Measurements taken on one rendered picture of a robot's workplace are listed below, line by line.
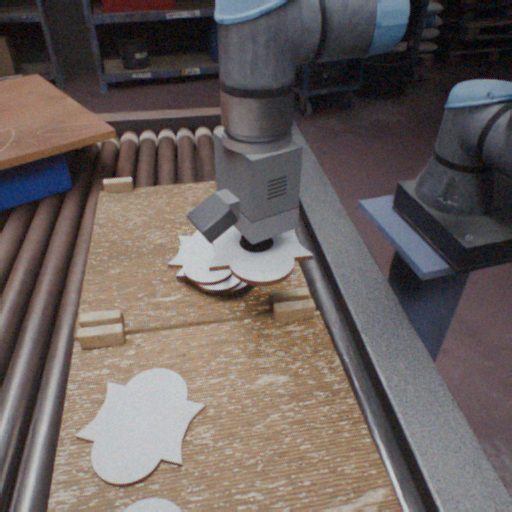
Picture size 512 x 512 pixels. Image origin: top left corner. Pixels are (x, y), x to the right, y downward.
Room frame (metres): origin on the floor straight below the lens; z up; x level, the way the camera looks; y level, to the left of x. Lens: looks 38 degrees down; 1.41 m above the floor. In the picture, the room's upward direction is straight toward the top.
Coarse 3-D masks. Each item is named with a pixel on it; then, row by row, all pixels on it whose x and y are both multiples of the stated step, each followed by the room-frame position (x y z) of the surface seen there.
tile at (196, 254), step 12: (180, 240) 0.61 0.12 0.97; (192, 240) 0.61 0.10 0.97; (204, 240) 0.61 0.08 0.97; (180, 252) 0.57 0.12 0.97; (192, 252) 0.57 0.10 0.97; (204, 252) 0.57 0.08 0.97; (168, 264) 0.54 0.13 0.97; (180, 264) 0.54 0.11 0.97; (192, 264) 0.54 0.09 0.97; (204, 264) 0.54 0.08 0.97; (192, 276) 0.51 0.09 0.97; (204, 276) 0.51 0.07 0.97; (216, 276) 0.51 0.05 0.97; (228, 276) 0.52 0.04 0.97
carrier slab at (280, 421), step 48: (144, 336) 0.42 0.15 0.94; (192, 336) 0.43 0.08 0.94; (240, 336) 0.43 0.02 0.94; (288, 336) 0.43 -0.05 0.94; (96, 384) 0.34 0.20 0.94; (192, 384) 0.35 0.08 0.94; (240, 384) 0.35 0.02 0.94; (288, 384) 0.35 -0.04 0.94; (336, 384) 0.35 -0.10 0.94; (192, 432) 0.28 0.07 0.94; (240, 432) 0.28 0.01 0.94; (288, 432) 0.28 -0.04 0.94; (336, 432) 0.28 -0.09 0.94; (96, 480) 0.22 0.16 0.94; (144, 480) 0.22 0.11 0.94; (192, 480) 0.22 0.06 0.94; (240, 480) 0.22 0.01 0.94; (288, 480) 0.22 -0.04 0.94; (336, 480) 0.22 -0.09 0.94; (384, 480) 0.22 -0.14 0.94
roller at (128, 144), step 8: (128, 136) 1.13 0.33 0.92; (136, 136) 1.17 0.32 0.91; (120, 144) 1.12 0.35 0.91; (128, 144) 1.09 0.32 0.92; (136, 144) 1.13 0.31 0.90; (120, 152) 1.06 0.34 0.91; (128, 152) 1.05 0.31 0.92; (120, 160) 1.01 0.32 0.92; (128, 160) 1.00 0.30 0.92; (120, 168) 0.96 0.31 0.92; (128, 168) 0.97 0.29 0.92; (120, 176) 0.92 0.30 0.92; (128, 176) 0.93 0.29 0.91
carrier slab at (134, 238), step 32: (128, 192) 0.82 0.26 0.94; (160, 192) 0.82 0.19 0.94; (192, 192) 0.82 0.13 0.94; (96, 224) 0.70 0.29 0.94; (128, 224) 0.70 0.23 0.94; (160, 224) 0.70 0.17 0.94; (96, 256) 0.60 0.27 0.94; (128, 256) 0.61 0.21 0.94; (160, 256) 0.61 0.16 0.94; (96, 288) 0.52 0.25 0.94; (128, 288) 0.52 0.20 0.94; (160, 288) 0.52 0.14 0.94; (192, 288) 0.52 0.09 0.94; (256, 288) 0.52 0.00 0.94; (288, 288) 0.52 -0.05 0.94; (128, 320) 0.46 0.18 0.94; (160, 320) 0.46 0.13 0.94; (192, 320) 0.46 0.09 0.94; (224, 320) 0.46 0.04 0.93
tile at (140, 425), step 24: (144, 384) 0.34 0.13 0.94; (168, 384) 0.34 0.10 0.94; (120, 408) 0.31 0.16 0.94; (144, 408) 0.31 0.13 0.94; (168, 408) 0.31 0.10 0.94; (192, 408) 0.31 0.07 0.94; (96, 432) 0.27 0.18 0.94; (120, 432) 0.27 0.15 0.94; (144, 432) 0.27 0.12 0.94; (168, 432) 0.27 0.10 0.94; (96, 456) 0.25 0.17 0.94; (120, 456) 0.25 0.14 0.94; (144, 456) 0.25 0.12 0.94; (168, 456) 0.25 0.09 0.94; (120, 480) 0.22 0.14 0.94
